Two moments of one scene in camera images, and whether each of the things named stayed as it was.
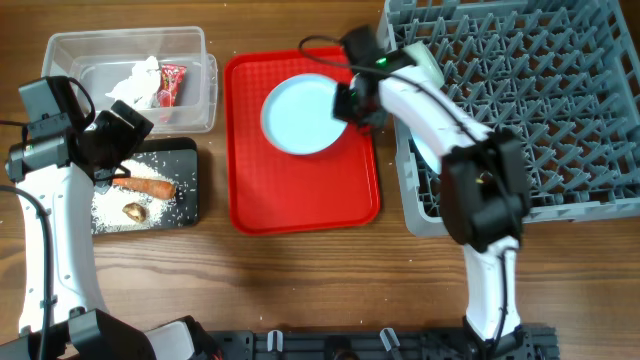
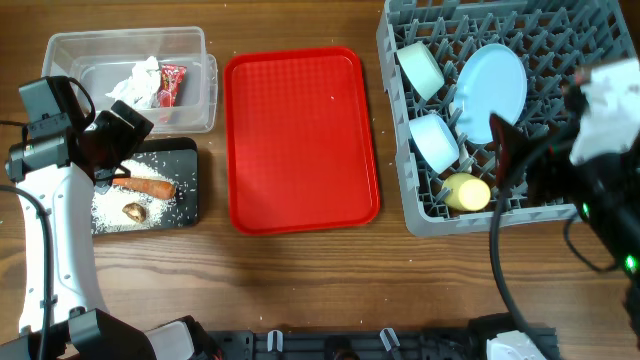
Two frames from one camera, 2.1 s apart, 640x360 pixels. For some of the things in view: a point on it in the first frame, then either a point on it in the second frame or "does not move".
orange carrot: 158,188 does not move
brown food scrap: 135,211 does not move
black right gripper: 339,111 -> 546,163
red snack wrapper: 171,77 does not move
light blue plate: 297,115 -> 492,80
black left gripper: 130,138 does not move
